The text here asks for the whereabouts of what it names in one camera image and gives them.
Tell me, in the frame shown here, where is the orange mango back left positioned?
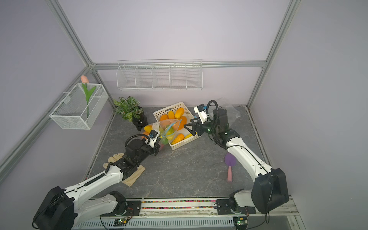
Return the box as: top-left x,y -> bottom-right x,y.
160,114 -> 169,121

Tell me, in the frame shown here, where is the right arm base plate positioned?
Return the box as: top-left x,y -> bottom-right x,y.
213,198 -> 256,216

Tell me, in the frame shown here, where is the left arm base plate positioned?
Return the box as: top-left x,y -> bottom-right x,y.
103,200 -> 142,217

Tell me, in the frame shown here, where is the purple pink brush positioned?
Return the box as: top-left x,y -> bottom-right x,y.
224,152 -> 236,183

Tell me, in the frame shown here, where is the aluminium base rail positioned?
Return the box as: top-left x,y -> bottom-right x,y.
75,197 -> 305,230

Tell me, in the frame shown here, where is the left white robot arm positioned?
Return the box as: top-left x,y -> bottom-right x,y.
32,131 -> 161,230

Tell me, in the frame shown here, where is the green potted plant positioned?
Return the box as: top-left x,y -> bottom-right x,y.
114,96 -> 148,131

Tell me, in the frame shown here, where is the white wire wall shelf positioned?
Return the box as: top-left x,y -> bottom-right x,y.
116,59 -> 203,91

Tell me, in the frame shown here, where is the green mango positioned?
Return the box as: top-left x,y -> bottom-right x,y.
161,128 -> 175,145

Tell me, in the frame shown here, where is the small orange mango front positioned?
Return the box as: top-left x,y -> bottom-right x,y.
171,134 -> 185,145

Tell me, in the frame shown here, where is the orange mango top of basket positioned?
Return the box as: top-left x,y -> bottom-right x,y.
174,107 -> 185,119

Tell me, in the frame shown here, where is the pink artificial tulip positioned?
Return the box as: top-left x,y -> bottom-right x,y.
80,75 -> 96,118

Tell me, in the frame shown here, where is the white mesh wall basket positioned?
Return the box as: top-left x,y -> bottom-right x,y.
49,83 -> 108,130

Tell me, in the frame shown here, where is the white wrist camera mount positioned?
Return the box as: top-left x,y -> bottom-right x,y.
193,104 -> 208,124

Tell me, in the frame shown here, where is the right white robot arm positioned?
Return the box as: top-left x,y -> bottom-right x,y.
184,100 -> 289,214

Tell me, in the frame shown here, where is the white plastic perforated basket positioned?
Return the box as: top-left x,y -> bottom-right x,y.
153,102 -> 200,150

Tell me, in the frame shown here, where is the clear zip-top bag blue zipper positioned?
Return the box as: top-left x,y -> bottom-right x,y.
142,119 -> 182,150

